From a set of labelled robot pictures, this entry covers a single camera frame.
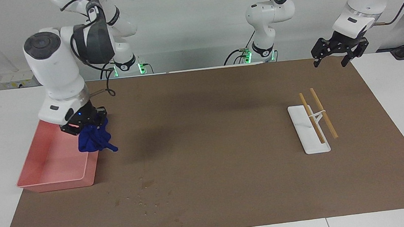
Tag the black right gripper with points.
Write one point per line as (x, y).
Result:
(82, 117)

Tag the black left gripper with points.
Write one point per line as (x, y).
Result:
(343, 43)

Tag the blue towel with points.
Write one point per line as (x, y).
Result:
(93, 140)

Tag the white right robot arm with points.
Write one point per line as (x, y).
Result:
(55, 68)

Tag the white towel rack base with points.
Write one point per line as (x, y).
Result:
(306, 133)

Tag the scattered water droplets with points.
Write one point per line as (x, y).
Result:
(140, 199)

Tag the pink plastic bin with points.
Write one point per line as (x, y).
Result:
(55, 164)

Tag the wooden rack rod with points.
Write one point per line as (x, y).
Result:
(307, 109)
(324, 114)

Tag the brown table mat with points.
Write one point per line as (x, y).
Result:
(231, 185)

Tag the white wall socket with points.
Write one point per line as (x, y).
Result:
(19, 78)

